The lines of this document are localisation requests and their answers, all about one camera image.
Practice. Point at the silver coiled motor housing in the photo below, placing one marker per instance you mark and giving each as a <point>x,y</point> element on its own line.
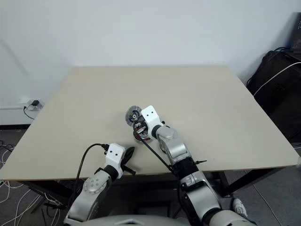
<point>132,115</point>

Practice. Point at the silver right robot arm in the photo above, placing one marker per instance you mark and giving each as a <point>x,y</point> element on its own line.
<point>174,146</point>

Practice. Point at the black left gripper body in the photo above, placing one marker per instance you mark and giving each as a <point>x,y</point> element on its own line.
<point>124,163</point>

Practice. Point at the black metal table frame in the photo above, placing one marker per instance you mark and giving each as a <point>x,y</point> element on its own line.
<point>224,182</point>

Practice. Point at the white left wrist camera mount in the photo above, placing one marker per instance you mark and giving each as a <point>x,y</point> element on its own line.
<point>114,153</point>

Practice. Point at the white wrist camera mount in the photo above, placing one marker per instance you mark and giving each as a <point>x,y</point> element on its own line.
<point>150,117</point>
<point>114,153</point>

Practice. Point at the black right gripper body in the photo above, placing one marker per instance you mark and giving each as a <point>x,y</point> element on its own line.
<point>139,124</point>

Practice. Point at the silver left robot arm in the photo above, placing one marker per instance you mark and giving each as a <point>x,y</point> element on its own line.
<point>94,186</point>

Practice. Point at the black bag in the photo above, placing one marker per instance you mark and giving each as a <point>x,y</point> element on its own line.
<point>277,106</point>

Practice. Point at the grey robot torso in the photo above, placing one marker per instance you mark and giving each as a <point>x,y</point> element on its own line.
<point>131,221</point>

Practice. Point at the dark monitor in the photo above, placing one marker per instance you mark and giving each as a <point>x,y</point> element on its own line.
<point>296,33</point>

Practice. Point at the black plug adapter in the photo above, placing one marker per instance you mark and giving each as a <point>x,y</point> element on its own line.
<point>35,103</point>

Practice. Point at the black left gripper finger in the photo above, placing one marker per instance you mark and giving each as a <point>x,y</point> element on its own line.
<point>129,170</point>
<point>129,153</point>

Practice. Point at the white shoe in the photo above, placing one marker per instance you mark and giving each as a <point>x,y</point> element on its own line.
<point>240,208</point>

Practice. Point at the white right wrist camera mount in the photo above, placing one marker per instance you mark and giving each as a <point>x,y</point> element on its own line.
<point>150,117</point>

